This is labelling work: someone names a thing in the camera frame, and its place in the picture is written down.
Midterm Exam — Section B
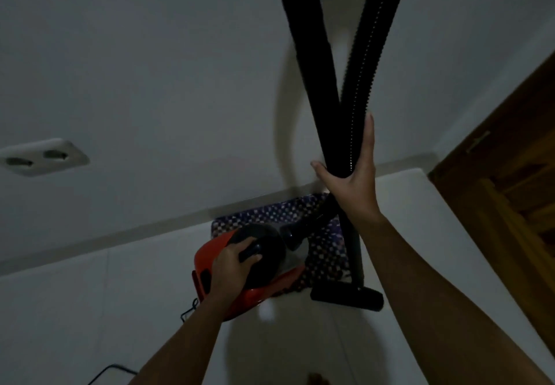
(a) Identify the person's right hand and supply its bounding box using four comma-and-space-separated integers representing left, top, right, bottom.
310, 113, 383, 229

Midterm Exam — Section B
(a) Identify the person's left hand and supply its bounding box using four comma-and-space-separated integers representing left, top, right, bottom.
207, 238, 263, 308

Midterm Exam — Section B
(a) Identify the red and black vacuum cleaner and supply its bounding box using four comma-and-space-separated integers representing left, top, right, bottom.
192, 223, 307, 321

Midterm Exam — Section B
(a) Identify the black vacuum wand with nozzle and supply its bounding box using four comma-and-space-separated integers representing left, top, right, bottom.
272, 0, 385, 313

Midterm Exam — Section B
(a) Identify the black corrugated vacuum hose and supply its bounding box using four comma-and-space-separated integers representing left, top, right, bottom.
281, 0, 414, 253

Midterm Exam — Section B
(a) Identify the person's left forearm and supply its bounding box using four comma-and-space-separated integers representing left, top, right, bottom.
139, 297, 231, 385

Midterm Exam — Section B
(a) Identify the person's right forearm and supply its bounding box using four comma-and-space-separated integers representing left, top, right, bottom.
347, 213, 552, 385

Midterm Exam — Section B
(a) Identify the checkered doormat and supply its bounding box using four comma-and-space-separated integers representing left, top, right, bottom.
211, 193, 353, 300

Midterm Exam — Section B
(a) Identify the brown wooden door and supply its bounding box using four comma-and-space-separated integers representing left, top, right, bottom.
428, 51, 555, 347

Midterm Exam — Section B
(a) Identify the metal door handle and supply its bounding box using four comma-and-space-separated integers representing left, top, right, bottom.
466, 131, 491, 152

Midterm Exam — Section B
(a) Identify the black power cable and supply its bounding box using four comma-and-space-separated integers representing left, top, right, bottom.
87, 297, 201, 385

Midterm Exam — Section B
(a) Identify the white double wall socket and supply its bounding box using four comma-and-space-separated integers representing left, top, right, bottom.
0, 139, 91, 178

